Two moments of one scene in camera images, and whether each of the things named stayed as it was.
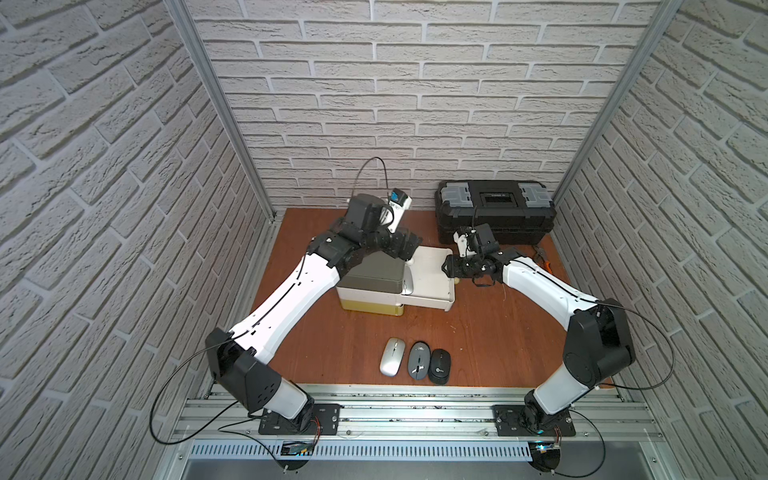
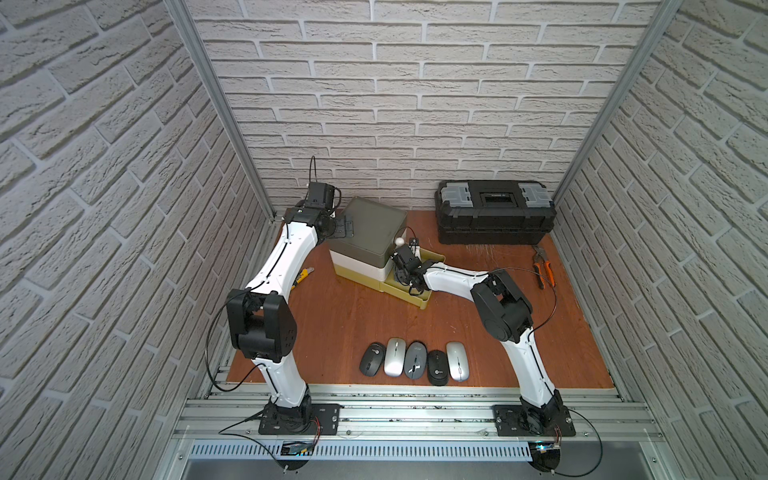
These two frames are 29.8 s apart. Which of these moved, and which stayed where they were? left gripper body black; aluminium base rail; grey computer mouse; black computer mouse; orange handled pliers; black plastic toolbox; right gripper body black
Moved: right gripper body black; left gripper body black
Stayed: black plastic toolbox; orange handled pliers; grey computer mouse; black computer mouse; aluminium base rail
